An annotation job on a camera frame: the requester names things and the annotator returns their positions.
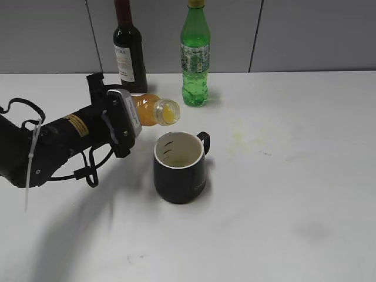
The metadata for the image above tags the green plastic soda bottle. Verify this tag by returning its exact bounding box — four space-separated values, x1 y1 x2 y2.
180 1 211 107

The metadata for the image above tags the NFC orange juice bottle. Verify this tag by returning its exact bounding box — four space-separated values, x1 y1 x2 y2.
132 94 180 126

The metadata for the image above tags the dark red wine bottle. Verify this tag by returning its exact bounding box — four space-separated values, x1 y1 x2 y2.
113 0 147 93

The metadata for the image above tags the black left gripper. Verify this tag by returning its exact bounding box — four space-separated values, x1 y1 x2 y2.
86 72 132 158

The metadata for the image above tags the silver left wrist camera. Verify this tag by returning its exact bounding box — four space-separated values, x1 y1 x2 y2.
107 89 142 145

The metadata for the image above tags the white zip tie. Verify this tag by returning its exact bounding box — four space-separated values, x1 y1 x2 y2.
24 119 42 213

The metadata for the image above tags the black mug white interior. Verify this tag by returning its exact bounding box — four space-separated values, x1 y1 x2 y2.
153 132 211 204

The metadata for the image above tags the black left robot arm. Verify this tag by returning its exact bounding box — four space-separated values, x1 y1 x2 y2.
1 73 137 188

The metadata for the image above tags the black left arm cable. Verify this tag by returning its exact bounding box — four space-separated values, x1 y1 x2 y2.
0 98 114 188

